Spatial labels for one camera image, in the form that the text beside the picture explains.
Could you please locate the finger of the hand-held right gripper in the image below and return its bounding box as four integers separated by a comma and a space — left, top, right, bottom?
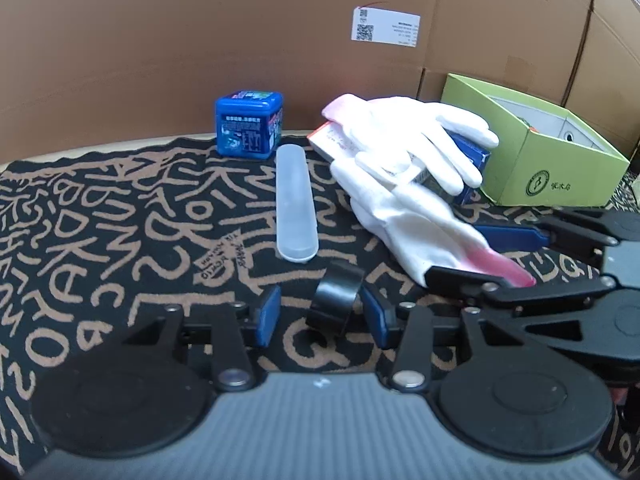
424, 265, 623, 356
475, 210, 640, 257

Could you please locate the translucent toothbrush case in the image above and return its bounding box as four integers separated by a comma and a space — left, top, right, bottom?
276, 145, 320, 264

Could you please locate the large cardboard box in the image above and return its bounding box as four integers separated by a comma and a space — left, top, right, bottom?
562, 0, 640, 158
0, 0, 598, 163

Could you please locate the black tape roll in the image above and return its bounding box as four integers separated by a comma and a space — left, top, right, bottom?
306, 261, 366, 335

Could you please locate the blue cube box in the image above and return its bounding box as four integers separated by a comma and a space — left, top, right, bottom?
215, 90, 284, 161

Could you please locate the green cardboard box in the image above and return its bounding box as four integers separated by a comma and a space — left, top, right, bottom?
440, 72, 631, 207

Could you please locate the white glove pink cuff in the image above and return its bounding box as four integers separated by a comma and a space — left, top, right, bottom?
332, 155, 536, 291
320, 94, 501, 196

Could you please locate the white shipping label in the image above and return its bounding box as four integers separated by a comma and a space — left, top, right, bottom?
351, 6, 421, 49

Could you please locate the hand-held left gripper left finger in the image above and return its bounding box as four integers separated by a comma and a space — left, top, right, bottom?
122, 285, 282, 392

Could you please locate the black tan patterned mat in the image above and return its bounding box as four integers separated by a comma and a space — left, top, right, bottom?
0, 135, 640, 480

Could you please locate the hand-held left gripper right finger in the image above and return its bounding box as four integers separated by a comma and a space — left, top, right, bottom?
362, 287, 501, 393

